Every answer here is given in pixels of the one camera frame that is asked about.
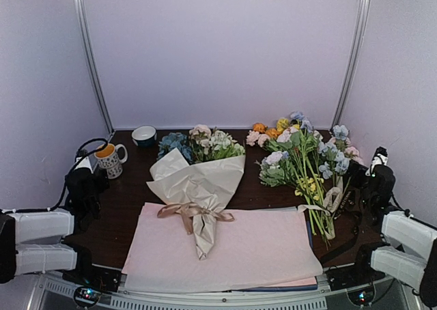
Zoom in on white bowl with dark outside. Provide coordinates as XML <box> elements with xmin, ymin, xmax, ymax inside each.
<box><xmin>131</xmin><ymin>126</ymin><xmax>157</xmax><ymax>147</ymax></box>

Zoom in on beige ribbon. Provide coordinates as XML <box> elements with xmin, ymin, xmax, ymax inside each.
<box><xmin>157</xmin><ymin>202</ymin><xmax>235</xmax><ymax>235</ymax></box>

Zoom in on grey-white wrapping paper sheet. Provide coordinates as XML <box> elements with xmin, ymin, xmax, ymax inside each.
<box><xmin>147</xmin><ymin>149</ymin><xmax>246</xmax><ymax>260</ymax></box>

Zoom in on pink flower long stem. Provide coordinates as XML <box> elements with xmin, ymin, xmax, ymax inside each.
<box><xmin>189</xmin><ymin>124</ymin><xmax>212</xmax><ymax>154</ymax></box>

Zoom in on white hydrangea green leaf bunch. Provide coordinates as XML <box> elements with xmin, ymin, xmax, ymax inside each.
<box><xmin>204</xmin><ymin>130</ymin><xmax>246</xmax><ymax>161</ymax></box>

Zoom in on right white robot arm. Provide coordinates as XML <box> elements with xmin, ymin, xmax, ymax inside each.
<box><xmin>347</xmin><ymin>162</ymin><xmax>436</xmax><ymax>309</ymax></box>

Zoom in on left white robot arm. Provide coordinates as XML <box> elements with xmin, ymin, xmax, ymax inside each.
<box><xmin>1</xmin><ymin>168</ymin><xmax>109</xmax><ymax>285</ymax></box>

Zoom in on pile of fake flowers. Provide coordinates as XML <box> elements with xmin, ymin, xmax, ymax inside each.
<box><xmin>246</xmin><ymin>111</ymin><xmax>363</xmax><ymax>238</ymax></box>

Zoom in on cream ribbon on flower pile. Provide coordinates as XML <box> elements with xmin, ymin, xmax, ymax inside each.
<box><xmin>297</xmin><ymin>178</ymin><xmax>346</xmax><ymax>242</ymax></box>

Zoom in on patterned mug with yellow inside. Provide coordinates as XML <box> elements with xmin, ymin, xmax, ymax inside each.
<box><xmin>94</xmin><ymin>143</ymin><xmax>128</xmax><ymax>180</ymax></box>

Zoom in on stack of pastel paper sheets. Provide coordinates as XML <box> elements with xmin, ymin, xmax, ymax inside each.
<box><xmin>122</xmin><ymin>203</ymin><xmax>323</xmax><ymax>293</ymax></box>

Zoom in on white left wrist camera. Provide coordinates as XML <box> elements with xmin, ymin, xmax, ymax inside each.
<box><xmin>73</xmin><ymin>149</ymin><xmax>93</xmax><ymax>173</ymax></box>

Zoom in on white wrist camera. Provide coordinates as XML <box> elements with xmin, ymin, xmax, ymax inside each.
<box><xmin>365</xmin><ymin>146</ymin><xmax>388</xmax><ymax>177</ymax></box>
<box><xmin>73</xmin><ymin>149</ymin><xmax>93</xmax><ymax>173</ymax></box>

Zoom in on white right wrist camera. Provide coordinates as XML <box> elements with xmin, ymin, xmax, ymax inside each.
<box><xmin>365</xmin><ymin>146</ymin><xmax>388</xmax><ymax>177</ymax></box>

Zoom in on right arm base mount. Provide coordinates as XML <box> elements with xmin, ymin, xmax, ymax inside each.
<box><xmin>326</xmin><ymin>265</ymin><xmax>386</xmax><ymax>307</ymax></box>

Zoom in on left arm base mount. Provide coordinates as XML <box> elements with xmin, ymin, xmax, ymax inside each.
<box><xmin>61</xmin><ymin>265</ymin><xmax>122</xmax><ymax>309</ymax></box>

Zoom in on front aluminium rail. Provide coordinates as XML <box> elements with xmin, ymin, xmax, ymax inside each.
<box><xmin>24</xmin><ymin>272</ymin><xmax>424</xmax><ymax>309</ymax></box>

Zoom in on left aluminium frame post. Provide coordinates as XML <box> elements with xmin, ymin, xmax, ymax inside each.
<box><xmin>73</xmin><ymin>0</ymin><xmax>115</xmax><ymax>134</ymax></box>

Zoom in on aluminium frame post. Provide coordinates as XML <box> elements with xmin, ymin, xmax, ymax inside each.
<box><xmin>331</xmin><ymin>0</ymin><xmax>371</xmax><ymax>127</ymax></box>
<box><xmin>73</xmin><ymin>0</ymin><xmax>115</xmax><ymax>134</ymax></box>

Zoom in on right aluminium frame post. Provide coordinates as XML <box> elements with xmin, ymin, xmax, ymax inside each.
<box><xmin>331</xmin><ymin>0</ymin><xmax>371</xmax><ymax>127</ymax></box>

